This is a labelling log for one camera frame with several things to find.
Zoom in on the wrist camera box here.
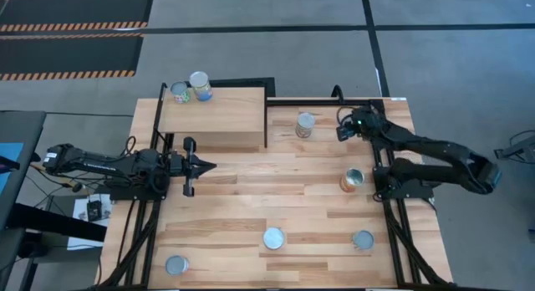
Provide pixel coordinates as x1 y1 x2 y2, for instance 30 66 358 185
167 152 185 177
336 124 355 143

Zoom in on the black hazard-striped floor mat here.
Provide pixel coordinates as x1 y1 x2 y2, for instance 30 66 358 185
0 33 145 82
0 0 155 33

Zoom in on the dark grey desk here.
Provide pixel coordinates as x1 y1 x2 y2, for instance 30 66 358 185
0 110 47 232

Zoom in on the black floor tape strip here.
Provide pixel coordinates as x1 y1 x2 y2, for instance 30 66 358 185
125 23 535 35
359 0 390 98

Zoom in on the blue peach can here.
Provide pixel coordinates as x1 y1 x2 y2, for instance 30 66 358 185
188 70 214 103
164 254 190 277

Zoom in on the orange corn can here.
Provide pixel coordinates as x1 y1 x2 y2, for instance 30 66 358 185
339 167 366 194
262 226 287 251

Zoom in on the grey stand leg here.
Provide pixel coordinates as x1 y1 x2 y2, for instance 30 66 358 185
494 130 535 163

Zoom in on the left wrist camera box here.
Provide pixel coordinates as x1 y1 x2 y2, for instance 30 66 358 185
167 152 185 177

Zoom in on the small teal pink can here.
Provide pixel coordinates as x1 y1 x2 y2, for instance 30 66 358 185
294 111 317 140

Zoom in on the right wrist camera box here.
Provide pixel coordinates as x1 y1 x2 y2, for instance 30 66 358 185
336 124 355 143

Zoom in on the black desk base beam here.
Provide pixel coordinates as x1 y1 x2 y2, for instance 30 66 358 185
6 202 108 243

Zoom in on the white paper sheet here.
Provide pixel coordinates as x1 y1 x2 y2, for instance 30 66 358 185
66 193 113 251

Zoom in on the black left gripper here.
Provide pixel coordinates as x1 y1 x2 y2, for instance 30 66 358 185
168 135 217 198

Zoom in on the wooden shelf board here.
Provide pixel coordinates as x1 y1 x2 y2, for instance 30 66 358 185
157 86 268 149

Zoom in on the small black device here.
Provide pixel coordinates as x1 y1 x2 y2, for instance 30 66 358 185
86 200 104 222

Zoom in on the blue panel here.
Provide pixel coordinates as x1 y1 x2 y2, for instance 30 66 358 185
0 142 25 194

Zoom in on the black aluminium rig frame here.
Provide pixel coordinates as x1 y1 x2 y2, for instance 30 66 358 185
94 96 456 291

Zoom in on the small green pink can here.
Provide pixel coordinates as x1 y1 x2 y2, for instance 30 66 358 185
170 80 192 105

